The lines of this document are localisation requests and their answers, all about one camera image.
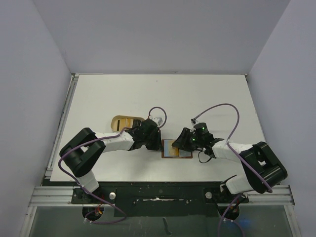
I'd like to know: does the beige oval tray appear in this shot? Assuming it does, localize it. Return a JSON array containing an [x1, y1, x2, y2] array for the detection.
[[111, 115, 145, 132]]

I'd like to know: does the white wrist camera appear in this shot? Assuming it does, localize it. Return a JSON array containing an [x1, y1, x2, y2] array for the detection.
[[191, 118, 200, 127], [152, 117, 163, 127]]

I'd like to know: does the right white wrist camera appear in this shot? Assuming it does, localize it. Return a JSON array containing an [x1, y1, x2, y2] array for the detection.
[[191, 118, 200, 127]]

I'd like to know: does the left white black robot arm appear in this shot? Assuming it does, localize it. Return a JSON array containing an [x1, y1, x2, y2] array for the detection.
[[58, 118, 163, 203]]

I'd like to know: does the black thin wire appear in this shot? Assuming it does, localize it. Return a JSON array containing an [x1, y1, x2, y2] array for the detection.
[[198, 151, 213, 164]]

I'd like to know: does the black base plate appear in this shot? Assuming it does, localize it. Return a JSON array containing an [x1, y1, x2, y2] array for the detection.
[[71, 181, 235, 217]]

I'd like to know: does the aluminium frame rail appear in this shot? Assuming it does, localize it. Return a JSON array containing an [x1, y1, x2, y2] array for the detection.
[[28, 184, 296, 207]]

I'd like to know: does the brown leather card holder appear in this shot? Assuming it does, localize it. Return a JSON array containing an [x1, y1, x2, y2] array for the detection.
[[161, 139, 193, 158]]

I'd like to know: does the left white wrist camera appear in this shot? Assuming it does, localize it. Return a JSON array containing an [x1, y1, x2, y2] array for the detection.
[[152, 117, 163, 127]]

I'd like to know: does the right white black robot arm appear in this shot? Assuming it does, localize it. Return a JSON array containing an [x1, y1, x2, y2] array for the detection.
[[172, 122, 288, 202]]

